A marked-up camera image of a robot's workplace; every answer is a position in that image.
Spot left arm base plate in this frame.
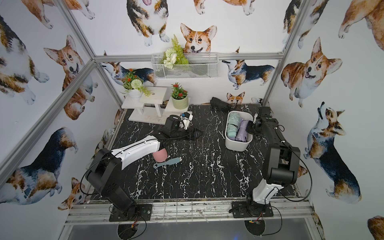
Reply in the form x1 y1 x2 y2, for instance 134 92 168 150
109 204 153 222

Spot lilac umbrella front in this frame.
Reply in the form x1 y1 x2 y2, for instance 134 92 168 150
235 120 249 142

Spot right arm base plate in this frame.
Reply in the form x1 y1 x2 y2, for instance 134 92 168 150
229 202 274 219

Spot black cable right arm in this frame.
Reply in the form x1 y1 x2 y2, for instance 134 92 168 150
257 143 313 237

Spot white pot mixed flowers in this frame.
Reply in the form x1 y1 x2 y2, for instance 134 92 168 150
122 68 155 102

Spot black umbrella back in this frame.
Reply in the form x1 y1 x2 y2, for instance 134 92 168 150
210 97 232 113

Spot white wooden step shelf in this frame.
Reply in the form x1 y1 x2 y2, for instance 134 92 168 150
122 87 191 125

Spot white plastic storage box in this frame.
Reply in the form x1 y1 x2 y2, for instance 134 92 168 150
225 111 254 152

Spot fern and white flowers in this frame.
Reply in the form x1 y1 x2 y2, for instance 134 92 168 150
160 35 189 69

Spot mint green umbrella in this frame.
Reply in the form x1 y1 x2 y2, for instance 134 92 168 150
227 112 243 140

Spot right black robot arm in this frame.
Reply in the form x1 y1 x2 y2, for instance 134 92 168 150
246 107 300 212

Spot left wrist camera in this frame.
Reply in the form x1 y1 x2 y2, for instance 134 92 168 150
180 112 193 130

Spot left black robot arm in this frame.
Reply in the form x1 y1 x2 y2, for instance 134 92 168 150
82 112 203 215

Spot white wire wall basket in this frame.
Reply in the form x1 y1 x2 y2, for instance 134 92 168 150
151 53 219 79

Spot green pot red flowers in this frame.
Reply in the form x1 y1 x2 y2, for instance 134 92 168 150
171 83 189 110

